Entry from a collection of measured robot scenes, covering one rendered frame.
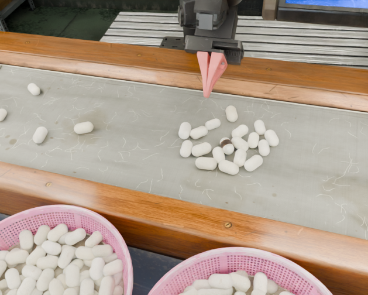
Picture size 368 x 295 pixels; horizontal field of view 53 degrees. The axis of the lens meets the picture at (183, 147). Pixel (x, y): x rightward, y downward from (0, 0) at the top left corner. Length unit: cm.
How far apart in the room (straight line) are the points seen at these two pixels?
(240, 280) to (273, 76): 45
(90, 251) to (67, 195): 10
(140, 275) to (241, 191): 21
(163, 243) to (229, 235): 11
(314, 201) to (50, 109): 56
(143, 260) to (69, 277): 13
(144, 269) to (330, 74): 54
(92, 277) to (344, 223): 38
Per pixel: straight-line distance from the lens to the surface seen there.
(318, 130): 74
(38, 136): 76
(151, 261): 63
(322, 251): 55
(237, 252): 53
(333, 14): 41
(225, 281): 53
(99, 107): 81
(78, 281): 58
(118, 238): 55
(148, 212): 57
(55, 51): 100
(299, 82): 80
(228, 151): 66
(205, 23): 61
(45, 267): 60
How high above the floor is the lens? 123
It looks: 46 degrees down
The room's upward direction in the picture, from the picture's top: 6 degrees counter-clockwise
